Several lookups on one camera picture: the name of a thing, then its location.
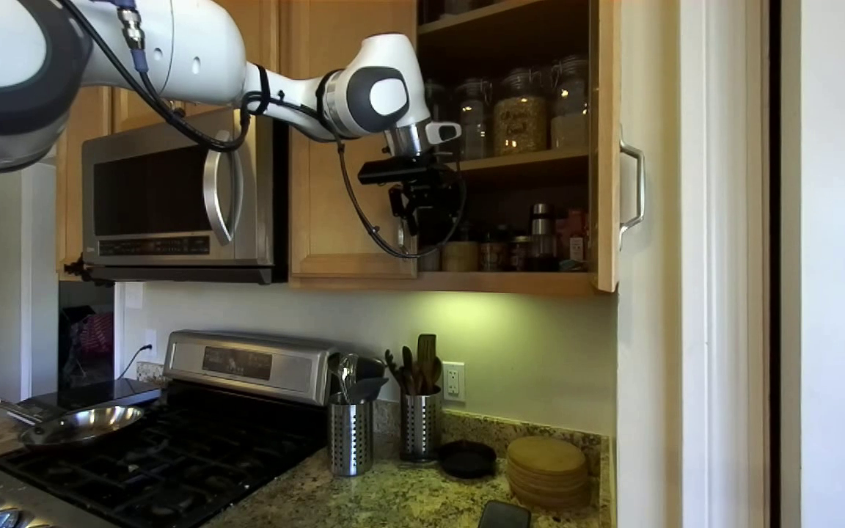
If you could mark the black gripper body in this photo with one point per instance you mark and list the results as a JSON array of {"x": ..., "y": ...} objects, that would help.
[{"x": 426, "y": 200}]

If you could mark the light wood cabinet door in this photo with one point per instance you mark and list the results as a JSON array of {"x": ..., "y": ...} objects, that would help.
[
  {"x": 605, "y": 196},
  {"x": 316, "y": 216}
]

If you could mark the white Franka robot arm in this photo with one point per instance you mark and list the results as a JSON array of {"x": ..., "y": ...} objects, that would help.
[{"x": 177, "y": 48}]

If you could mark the small dark bottle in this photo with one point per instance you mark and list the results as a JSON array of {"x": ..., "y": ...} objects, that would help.
[
  {"x": 520, "y": 254},
  {"x": 494, "y": 254}
]

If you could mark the dark bottle white cap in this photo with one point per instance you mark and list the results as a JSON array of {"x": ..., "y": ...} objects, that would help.
[{"x": 542, "y": 240}]

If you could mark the red spice bottle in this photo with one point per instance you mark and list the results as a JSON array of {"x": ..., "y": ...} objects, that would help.
[{"x": 574, "y": 240}]

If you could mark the round wooden container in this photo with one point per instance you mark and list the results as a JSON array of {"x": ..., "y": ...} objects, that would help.
[{"x": 463, "y": 256}]

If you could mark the small beige container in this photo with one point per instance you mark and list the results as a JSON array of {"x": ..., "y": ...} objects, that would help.
[{"x": 431, "y": 259}]

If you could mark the glass storage jar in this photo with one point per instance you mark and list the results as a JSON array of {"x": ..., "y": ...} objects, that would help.
[
  {"x": 472, "y": 122},
  {"x": 571, "y": 106}
]

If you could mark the labelled glass jar yellow contents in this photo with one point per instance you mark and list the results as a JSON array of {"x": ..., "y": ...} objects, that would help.
[{"x": 520, "y": 122}]

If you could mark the dark wooden spoon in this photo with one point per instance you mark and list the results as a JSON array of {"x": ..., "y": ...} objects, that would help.
[{"x": 431, "y": 358}]

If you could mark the black kitchen utensil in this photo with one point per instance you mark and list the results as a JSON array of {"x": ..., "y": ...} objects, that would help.
[{"x": 400, "y": 372}]

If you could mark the steel serving spoon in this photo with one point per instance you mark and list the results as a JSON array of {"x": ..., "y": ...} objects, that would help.
[{"x": 343, "y": 372}]

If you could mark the perforated steel utensil holder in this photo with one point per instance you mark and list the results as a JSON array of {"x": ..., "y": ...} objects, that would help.
[
  {"x": 350, "y": 442},
  {"x": 422, "y": 427}
]

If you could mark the black round dish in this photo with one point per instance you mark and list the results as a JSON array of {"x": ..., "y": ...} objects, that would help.
[{"x": 467, "y": 460}]

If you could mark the stainless steel microwave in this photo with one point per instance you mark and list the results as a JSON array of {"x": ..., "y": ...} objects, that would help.
[{"x": 149, "y": 196}]

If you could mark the stainless steel stove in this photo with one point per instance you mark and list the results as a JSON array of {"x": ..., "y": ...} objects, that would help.
[{"x": 199, "y": 451}]

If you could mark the black countertop appliance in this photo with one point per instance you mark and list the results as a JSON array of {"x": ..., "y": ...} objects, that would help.
[{"x": 87, "y": 341}]

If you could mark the steel wok pan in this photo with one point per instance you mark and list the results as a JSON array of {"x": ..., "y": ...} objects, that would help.
[{"x": 89, "y": 422}]

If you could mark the white door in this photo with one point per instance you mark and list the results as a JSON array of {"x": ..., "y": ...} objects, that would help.
[{"x": 844, "y": 295}]

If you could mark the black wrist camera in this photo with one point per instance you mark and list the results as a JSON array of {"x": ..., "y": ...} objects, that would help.
[{"x": 398, "y": 172}]

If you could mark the white wall outlet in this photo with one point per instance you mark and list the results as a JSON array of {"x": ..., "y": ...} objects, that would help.
[{"x": 454, "y": 382}]

